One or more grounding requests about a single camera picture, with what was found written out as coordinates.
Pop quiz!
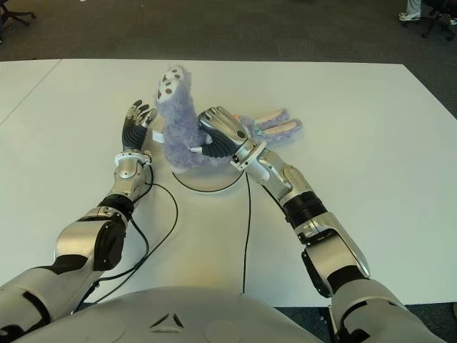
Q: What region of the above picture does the purple plush bunny doll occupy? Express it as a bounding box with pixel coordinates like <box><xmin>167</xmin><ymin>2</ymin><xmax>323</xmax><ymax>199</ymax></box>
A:
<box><xmin>154</xmin><ymin>64</ymin><xmax>303</xmax><ymax>174</ymax></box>

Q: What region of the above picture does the person foot white sneaker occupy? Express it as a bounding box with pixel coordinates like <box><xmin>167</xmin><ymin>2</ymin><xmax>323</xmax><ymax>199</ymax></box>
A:
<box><xmin>398</xmin><ymin>0</ymin><xmax>422</xmax><ymax>22</ymax></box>

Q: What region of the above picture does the robot left hand black silver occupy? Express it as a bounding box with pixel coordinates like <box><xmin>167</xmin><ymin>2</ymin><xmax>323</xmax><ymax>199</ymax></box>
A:
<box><xmin>121</xmin><ymin>99</ymin><xmax>159</xmax><ymax>151</ymax></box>

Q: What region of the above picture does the robot right hand black silver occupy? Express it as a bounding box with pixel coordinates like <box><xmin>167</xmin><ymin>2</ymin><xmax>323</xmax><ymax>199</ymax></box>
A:
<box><xmin>189</xmin><ymin>106</ymin><xmax>250</xmax><ymax>159</ymax></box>

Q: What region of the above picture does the black office chair base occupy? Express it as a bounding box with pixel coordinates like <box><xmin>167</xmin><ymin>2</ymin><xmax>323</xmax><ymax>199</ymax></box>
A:
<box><xmin>421</xmin><ymin>0</ymin><xmax>457</xmax><ymax>40</ymax></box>
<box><xmin>0</xmin><ymin>0</ymin><xmax>36</xmax><ymax>28</ymax></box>

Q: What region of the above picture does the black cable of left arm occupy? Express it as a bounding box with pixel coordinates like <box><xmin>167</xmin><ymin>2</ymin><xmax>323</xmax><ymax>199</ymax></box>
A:
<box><xmin>69</xmin><ymin>164</ymin><xmax>179</xmax><ymax>315</ymax></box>

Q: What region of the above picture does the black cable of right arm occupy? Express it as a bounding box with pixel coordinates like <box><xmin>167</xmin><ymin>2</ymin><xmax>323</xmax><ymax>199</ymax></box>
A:
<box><xmin>242</xmin><ymin>171</ymin><xmax>251</xmax><ymax>294</ymax></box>

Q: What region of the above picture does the silver robot torso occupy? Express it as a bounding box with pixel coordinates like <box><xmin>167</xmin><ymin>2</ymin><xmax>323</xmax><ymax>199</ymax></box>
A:
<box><xmin>14</xmin><ymin>285</ymin><xmax>322</xmax><ymax>343</ymax></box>

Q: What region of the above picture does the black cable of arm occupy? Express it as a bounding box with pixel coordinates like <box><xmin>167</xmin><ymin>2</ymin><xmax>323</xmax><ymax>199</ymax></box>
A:
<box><xmin>242</xmin><ymin>171</ymin><xmax>251</xmax><ymax>294</ymax></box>
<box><xmin>69</xmin><ymin>164</ymin><xmax>179</xmax><ymax>315</ymax></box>

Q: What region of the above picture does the white plate black rim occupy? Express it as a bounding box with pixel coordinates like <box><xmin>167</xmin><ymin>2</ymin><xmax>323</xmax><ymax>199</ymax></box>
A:
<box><xmin>171</xmin><ymin>167</ymin><xmax>243</xmax><ymax>196</ymax></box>

